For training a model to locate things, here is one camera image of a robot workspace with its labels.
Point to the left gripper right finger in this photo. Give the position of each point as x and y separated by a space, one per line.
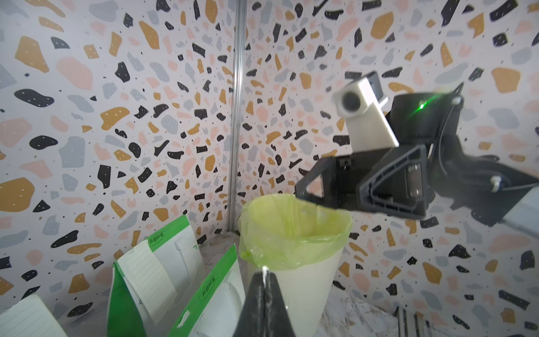
276 318

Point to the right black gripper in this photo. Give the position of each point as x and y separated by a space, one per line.
392 181

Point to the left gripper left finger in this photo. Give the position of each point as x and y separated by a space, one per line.
251 320

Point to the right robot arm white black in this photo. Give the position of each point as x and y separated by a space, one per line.
493 192

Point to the middle green white bag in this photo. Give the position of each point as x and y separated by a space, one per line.
214 309

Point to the green white bag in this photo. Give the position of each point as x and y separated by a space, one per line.
176 247
214 309

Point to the white trash bin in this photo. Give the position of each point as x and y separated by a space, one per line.
305 291

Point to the yellow-green bin liner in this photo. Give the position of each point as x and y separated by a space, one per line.
283 232

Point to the back green white bag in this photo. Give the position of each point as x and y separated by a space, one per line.
176 247

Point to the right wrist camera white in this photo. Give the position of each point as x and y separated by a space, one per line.
360 104

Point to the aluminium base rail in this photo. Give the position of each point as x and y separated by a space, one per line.
411 325

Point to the right corner aluminium post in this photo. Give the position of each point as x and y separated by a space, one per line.
235 117

